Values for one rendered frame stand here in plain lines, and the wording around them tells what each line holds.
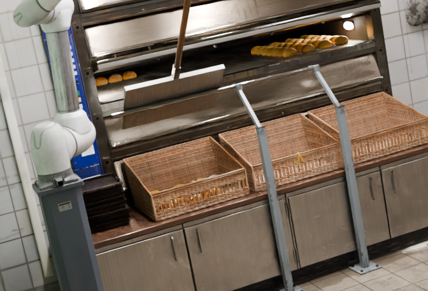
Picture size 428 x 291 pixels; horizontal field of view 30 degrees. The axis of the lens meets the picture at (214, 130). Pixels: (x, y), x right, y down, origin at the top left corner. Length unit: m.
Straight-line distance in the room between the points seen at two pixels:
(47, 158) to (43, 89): 0.96
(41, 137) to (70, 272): 0.62
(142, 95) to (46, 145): 0.77
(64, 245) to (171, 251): 0.76
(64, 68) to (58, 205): 0.62
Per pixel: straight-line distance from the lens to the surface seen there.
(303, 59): 4.95
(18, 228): 4.59
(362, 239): 4.62
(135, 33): 4.58
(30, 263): 4.66
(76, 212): 3.64
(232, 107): 4.77
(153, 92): 4.18
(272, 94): 4.88
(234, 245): 4.34
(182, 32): 3.86
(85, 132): 3.75
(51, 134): 3.59
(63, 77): 3.72
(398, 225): 4.79
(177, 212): 4.24
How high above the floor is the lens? 1.79
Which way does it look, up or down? 11 degrees down
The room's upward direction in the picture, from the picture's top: 11 degrees counter-clockwise
